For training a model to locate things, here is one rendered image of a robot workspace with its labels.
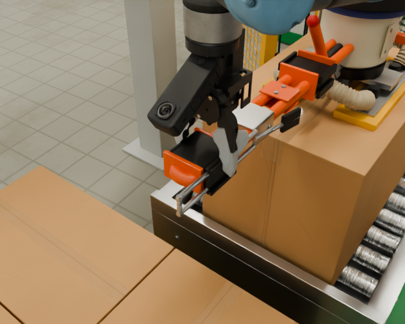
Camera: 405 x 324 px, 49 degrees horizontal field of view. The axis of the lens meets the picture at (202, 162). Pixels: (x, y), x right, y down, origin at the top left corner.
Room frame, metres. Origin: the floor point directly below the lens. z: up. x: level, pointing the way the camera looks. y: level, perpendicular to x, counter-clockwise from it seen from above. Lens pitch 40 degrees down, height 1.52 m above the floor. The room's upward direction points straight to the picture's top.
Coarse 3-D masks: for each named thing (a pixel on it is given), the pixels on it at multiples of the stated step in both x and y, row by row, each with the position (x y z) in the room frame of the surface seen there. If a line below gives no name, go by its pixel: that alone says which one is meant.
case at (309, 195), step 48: (288, 48) 1.20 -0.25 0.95; (288, 144) 0.75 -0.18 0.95; (336, 144) 0.74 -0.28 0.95; (384, 144) 0.74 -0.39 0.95; (240, 192) 0.81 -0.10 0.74; (288, 192) 0.73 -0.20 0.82; (336, 192) 0.67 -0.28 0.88; (384, 192) 0.89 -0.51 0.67; (288, 240) 0.72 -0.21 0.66; (336, 240) 0.65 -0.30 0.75
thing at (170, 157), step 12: (204, 132) 0.57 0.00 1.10; (180, 144) 0.54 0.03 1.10; (192, 144) 0.54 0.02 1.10; (204, 144) 0.54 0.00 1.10; (168, 156) 0.52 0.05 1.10; (180, 156) 0.52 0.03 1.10; (192, 156) 0.51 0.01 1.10; (204, 156) 0.51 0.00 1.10; (216, 156) 0.51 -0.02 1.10; (168, 168) 0.52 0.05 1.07; (192, 168) 0.49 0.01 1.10; (204, 168) 0.49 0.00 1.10
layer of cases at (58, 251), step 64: (0, 192) 1.02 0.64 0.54; (64, 192) 1.02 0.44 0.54; (0, 256) 0.77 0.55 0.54; (64, 256) 0.77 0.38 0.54; (128, 256) 0.77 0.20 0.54; (0, 320) 0.58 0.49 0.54; (64, 320) 0.58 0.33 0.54; (128, 320) 0.58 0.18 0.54; (192, 320) 0.58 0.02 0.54; (256, 320) 0.58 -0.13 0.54
